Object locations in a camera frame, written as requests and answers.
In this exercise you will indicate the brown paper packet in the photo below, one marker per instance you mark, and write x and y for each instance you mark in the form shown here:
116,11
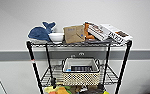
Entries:
73,34

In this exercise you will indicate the white red printed box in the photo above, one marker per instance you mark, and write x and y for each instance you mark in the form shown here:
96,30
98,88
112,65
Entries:
98,31

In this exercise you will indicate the orange packet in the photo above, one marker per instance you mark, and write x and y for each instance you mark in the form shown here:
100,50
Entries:
87,30

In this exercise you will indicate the white dark printed box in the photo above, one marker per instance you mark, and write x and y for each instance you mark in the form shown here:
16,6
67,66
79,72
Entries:
119,34

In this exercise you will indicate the wall socket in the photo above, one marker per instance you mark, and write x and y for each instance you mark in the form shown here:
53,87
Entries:
81,53

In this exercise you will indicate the black fabric toy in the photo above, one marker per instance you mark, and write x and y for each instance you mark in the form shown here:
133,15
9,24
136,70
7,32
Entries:
95,90

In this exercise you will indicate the brown plush toy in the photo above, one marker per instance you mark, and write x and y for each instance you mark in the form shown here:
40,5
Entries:
78,89

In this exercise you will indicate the orange yellow toy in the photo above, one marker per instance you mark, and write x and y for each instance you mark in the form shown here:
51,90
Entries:
61,90

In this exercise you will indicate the green ball toy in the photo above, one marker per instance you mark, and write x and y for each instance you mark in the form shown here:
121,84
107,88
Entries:
67,87

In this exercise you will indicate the light blue plush toy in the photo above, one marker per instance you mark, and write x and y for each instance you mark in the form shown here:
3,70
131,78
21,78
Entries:
68,69

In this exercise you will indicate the white box with dark picture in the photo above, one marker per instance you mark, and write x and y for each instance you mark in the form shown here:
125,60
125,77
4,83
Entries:
81,68

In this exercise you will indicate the blue whale plush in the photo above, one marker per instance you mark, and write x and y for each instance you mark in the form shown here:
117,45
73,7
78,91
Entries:
39,33

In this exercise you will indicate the pale woven basket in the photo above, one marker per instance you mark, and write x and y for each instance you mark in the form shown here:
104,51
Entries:
81,78

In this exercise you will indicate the white bowl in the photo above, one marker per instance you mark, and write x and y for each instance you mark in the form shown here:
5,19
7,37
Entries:
56,36

